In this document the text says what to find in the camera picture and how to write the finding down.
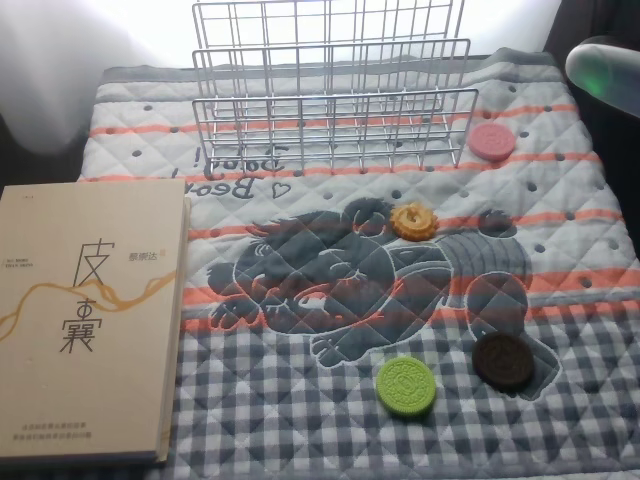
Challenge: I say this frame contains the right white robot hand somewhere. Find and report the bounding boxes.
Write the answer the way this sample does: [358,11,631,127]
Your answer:
[564,42,640,129]

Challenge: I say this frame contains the beige hardcover book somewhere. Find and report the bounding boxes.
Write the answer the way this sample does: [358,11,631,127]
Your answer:
[0,178,193,454]

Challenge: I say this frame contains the pink toy sandwich cookie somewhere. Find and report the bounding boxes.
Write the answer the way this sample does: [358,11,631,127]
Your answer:
[467,122,515,163]

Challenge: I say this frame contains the yellow toy flower biscuit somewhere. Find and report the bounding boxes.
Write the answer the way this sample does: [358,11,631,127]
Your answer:
[389,201,440,243]

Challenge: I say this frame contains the brown toy sandwich cookie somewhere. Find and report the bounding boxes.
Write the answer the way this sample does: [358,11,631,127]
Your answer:
[472,332,536,389]

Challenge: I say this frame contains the green toy sandwich cookie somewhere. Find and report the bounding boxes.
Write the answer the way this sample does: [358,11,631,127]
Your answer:
[375,355,438,419]

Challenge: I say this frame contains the white wire rack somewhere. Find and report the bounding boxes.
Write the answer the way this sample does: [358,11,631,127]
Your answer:
[192,0,477,172]

